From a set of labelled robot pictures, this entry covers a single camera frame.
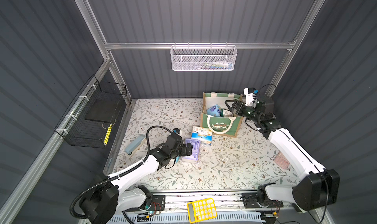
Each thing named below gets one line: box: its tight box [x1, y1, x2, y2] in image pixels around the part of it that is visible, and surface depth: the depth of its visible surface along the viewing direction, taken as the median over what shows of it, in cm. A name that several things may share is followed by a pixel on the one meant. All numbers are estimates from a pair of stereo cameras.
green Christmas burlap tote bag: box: [200, 91, 244, 138], surface depth 91 cm
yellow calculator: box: [187, 197, 218, 224], surface depth 72 cm
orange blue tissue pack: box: [190, 126, 213, 145], surface depth 94 cm
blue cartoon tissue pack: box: [206, 104, 221, 118], surface depth 98 cm
